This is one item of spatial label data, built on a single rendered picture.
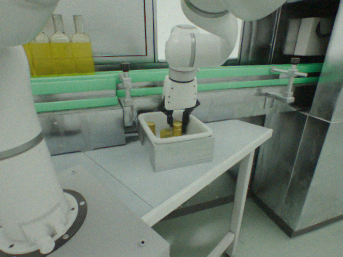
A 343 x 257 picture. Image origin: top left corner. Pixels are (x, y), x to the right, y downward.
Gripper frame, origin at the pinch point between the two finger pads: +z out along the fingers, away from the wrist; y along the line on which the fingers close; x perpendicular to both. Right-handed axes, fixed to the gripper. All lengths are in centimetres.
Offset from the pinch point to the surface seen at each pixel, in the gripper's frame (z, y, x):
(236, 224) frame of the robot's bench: 55, -28, 17
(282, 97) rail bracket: -0.2, -46.5, -4.2
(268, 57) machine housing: -4, -64, -37
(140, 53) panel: -10.6, 5.5, -33.7
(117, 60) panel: -9.1, 15.3, -32.3
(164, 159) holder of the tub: -0.9, 9.7, 17.2
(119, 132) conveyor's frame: 2.1, 19.2, -0.4
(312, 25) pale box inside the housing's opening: -20, -81, -34
